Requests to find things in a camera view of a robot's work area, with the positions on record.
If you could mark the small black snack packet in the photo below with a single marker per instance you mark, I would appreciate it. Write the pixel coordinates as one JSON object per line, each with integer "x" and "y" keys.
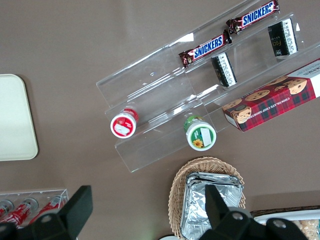
{"x": 282, "y": 38}
{"x": 224, "y": 71}

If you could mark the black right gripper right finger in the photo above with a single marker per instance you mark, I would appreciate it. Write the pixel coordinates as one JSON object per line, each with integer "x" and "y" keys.
{"x": 220, "y": 215}

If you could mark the foil wrapped sandwich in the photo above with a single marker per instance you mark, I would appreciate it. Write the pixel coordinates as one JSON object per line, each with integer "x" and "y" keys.
{"x": 212, "y": 176}
{"x": 197, "y": 207}

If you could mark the golden baked pastry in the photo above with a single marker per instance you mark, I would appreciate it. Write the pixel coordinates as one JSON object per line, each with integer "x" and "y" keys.
{"x": 310, "y": 228}

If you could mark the Snickers chocolate bar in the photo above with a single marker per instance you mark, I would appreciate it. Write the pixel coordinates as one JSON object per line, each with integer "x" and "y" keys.
{"x": 207, "y": 47}
{"x": 257, "y": 15}

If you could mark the clear acrylic tiered stand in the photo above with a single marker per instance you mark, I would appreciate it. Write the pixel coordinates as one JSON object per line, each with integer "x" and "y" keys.
{"x": 150, "y": 150}
{"x": 250, "y": 62}

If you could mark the white food container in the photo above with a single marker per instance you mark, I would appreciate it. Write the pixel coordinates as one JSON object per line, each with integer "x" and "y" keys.
{"x": 287, "y": 215}

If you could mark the green lid yogurt cup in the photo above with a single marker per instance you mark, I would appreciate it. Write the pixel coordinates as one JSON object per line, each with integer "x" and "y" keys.
{"x": 200, "y": 133}

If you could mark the dark wicker basket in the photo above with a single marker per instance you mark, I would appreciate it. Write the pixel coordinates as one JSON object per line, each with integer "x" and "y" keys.
{"x": 285, "y": 209}

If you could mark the beige plastic tray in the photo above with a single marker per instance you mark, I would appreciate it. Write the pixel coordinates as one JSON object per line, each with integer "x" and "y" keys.
{"x": 13, "y": 117}

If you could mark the clear acrylic bottle box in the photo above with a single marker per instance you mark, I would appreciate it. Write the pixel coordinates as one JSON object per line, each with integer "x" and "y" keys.
{"x": 37, "y": 193}

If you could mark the light wicker basket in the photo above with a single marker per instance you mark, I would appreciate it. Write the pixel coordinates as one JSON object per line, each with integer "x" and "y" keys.
{"x": 178, "y": 185}

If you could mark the red lid yogurt cup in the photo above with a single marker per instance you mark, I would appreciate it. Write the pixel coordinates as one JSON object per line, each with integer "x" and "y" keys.
{"x": 123, "y": 123}

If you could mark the red tartan cookie box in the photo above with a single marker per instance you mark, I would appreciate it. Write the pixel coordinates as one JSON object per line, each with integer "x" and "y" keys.
{"x": 275, "y": 100}

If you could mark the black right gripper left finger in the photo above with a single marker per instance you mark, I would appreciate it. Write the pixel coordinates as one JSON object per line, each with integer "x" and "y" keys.
{"x": 72, "y": 212}

